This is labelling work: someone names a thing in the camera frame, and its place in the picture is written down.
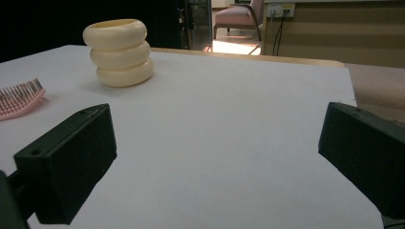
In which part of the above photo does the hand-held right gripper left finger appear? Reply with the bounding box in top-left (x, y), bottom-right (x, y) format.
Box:
top-left (12, 103), bottom-right (118, 226)

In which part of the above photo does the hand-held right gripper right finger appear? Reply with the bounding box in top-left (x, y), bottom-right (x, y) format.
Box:
top-left (318, 101), bottom-right (405, 220)

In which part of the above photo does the cream ringed holder cup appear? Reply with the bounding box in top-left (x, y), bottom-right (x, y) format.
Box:
top-left (82, 18), bottom-right (155, 89)

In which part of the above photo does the white table board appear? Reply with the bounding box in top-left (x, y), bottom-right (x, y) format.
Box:
top-left (0, 44), bottom-right (385, 229)

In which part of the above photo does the pink armchair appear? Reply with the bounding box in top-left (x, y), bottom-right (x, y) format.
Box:
top-left (213, 0), bottom-right (265, 42)

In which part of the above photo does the dark cabinet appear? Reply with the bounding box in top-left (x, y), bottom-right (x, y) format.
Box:
top-left (182, 0), bottom-right (213, 52)

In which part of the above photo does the black hanging cable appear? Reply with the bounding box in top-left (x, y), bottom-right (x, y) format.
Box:
top-left (272, 10), bottom-right (289, 57)

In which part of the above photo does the wall power socket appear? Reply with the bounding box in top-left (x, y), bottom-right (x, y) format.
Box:
top-left (266, 3), bottom-right (296, 18)

